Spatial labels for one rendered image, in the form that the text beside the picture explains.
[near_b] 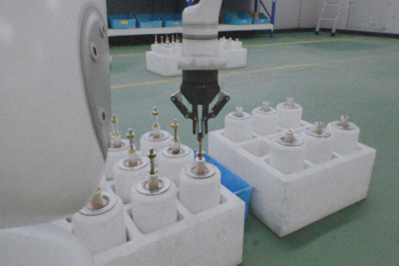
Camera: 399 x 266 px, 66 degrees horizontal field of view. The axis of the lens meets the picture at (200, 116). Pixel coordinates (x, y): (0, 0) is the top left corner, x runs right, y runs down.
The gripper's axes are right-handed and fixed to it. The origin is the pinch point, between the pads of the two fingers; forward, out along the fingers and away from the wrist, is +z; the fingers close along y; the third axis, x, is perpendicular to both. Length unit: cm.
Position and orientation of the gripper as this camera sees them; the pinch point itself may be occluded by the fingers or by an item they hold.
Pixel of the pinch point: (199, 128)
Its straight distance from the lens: 68.1
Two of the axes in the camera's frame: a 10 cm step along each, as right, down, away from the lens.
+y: -10.0, 0.2, -0.5
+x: 0.5, 3.4, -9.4
